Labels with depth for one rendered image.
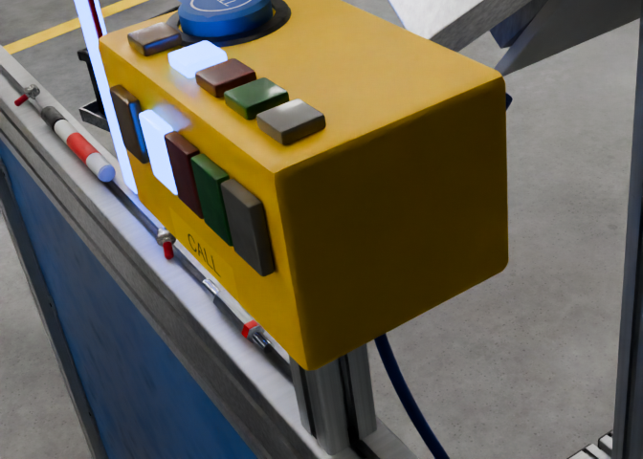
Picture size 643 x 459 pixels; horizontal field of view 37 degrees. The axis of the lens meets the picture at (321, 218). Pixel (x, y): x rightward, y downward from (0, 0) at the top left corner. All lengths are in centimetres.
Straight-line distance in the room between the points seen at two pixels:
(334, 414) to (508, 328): 141
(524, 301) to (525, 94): 89
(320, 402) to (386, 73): 18
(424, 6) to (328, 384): 36
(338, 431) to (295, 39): 20
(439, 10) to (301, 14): 33
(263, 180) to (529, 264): 173
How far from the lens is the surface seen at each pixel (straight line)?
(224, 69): 36
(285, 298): 34
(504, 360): 181
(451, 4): 74
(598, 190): 227
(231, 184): 33
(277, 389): 54
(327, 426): 48
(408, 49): 37
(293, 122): 32
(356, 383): 48
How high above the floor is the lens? 123
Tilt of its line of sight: 33 degrees down
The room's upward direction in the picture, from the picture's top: 8 degrees counter-clockwise
